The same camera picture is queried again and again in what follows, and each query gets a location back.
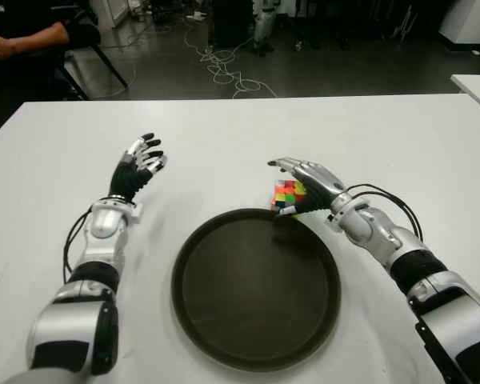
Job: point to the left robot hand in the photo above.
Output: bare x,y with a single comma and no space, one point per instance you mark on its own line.
126,176

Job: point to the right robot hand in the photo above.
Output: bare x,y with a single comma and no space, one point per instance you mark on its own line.
324,184

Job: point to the multicoloured Rubik's cube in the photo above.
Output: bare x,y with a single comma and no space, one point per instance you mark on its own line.
286,193

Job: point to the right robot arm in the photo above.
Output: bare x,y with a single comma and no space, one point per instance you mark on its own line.
404,248

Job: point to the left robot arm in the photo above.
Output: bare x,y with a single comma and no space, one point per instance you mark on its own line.
100,248

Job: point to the round dark brown plate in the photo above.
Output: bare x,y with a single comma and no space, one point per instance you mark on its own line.
256,292

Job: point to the black chair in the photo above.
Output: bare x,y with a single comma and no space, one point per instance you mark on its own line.
104,64

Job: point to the person in black shirt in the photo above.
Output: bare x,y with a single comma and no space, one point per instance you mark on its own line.
32,44

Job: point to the white storage unit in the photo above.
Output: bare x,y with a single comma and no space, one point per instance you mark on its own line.
110,12

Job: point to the white humanoid robot legs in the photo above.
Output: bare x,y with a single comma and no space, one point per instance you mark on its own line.
262,28

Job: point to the white power strip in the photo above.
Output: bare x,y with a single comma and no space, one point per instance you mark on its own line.
197,16

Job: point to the white side table corner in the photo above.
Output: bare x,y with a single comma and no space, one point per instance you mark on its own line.
478,90

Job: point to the white cabinet with black base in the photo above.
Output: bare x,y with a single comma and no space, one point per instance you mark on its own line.
470,20

